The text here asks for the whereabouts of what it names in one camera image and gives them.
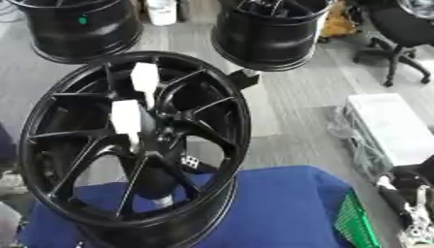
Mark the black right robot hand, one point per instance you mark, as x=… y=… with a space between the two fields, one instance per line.
x=408 y=176

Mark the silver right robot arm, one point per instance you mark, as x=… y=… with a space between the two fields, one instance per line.
x=419 y=226

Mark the black spoked wheel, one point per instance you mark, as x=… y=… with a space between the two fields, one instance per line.
x=220 y=135

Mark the black wheel rim, plain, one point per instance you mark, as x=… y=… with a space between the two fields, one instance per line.
x=265 y=42

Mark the black wheel stand axle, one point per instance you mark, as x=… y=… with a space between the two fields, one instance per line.
x=155 y=184

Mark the white pin with long stem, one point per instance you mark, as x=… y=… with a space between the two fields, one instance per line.
x=144 y=77

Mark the white pin with short stem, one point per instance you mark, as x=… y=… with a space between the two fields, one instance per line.
x=125 y=117

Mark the black wheel rim, green sticker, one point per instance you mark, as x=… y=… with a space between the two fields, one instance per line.
x=85 y=35

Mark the white plastic crate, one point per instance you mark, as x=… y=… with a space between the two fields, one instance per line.
x=395 y=126

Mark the green plastic basket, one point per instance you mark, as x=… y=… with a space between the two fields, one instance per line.
x=353 y=223

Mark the clear plastic bag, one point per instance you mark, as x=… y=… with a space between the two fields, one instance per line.
x=342 y=124

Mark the black office chair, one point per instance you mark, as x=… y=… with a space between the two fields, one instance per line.
x=404 y=25

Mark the yellow bag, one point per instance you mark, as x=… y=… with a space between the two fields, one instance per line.
x=339 y=22

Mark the white container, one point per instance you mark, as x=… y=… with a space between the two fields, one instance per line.
x=162 y=11

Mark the black wheel stand bracket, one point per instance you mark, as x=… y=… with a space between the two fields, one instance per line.
x=243 y=79

